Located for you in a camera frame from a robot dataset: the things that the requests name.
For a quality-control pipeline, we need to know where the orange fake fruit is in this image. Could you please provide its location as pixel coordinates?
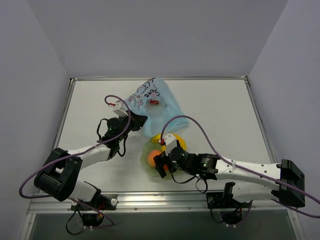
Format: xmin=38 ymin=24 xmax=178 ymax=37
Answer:
xmin=147 ymin=149 xmax=162 ymax=169

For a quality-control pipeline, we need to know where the yellow fake banana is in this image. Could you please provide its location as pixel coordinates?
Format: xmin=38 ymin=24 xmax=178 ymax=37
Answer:
xmin=150 ymin=133 xmax=187 ymax=152

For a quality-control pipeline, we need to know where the red fake fruit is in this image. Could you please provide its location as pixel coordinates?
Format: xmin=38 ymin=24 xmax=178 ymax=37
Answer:
xmin=149 ymin=99 xmax=159 ymax=105

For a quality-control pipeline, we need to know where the light blue plastic bag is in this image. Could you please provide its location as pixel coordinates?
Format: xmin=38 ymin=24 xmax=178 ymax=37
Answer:
xmin=125 ymin=78 xmax=184 ymax=138

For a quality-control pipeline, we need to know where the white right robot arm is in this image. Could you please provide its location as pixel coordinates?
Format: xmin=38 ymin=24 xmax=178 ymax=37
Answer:
xmin=153 ymin=146 xmax=306 ymax=208

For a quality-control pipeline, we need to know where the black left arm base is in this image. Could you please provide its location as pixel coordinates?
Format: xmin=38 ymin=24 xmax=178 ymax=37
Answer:
xmin=65 ymin=190 xmax=118 ymax=236

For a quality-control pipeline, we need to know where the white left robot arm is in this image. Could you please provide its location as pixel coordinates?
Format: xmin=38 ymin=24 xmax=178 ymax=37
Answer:
xmin=33 ymin=111 xmax=148 ymax=210

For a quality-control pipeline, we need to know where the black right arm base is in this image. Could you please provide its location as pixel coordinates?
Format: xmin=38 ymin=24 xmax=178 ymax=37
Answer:
xmin=206 ymin=182 xmax=253 ymax=228

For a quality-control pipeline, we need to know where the green scalloped glass bowl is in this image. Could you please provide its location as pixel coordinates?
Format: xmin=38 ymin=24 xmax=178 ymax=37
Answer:
xmin=140 ymin=141 xmax=172 ymax=183

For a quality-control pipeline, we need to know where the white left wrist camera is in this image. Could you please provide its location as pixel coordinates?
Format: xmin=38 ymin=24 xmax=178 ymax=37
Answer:
xmin=108 ymin=100 xmax=128 ymax=118

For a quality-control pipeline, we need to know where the aluminium front rail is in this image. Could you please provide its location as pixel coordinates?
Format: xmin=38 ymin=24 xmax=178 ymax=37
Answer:
xmin=26 ymin=187 xmax=299 ymax=215

